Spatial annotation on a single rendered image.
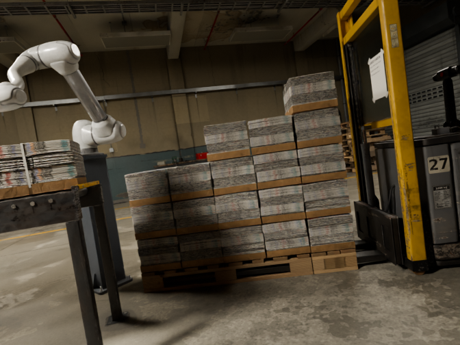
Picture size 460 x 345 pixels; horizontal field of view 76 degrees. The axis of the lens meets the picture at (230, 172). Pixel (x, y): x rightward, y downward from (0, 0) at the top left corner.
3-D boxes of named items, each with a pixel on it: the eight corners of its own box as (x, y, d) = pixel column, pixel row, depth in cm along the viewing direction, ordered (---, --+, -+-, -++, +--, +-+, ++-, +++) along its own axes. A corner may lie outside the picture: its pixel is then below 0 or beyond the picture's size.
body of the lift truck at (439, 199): (382, 238, 241) (370, 142, 237) (451, 230, 237) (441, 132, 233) (435, 272, 172) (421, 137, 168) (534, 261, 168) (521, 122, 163)
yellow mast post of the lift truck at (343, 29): (362, 228, 244) (336, 15, 235) (373, 227, 243) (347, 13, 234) (366, 231, 235) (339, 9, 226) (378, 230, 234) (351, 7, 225)
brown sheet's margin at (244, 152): (212, 160, 230) (211, 155, 230) (248, 155, 228) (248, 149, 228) (207, 161, 192) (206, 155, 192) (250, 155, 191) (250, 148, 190)
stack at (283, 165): (160, 271, 239) (144, 170, 235) (303, 254, 230) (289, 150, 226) (143, 294, 201) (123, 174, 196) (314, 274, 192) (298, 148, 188)
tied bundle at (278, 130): (251, 155, 228) (247, 126, 227) (289, 150, 226) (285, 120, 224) (251, 156, 190) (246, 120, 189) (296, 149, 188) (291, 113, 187)
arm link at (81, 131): (83, 150, 230) (78, 123, 229) (105, 147, 228) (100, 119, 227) (70, 150, 214) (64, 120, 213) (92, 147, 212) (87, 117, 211)
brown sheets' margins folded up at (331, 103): (300, 236, 229) (284, 113, 224) (338, 232, 227) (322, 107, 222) (310, 253, 191) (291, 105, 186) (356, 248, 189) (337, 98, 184)
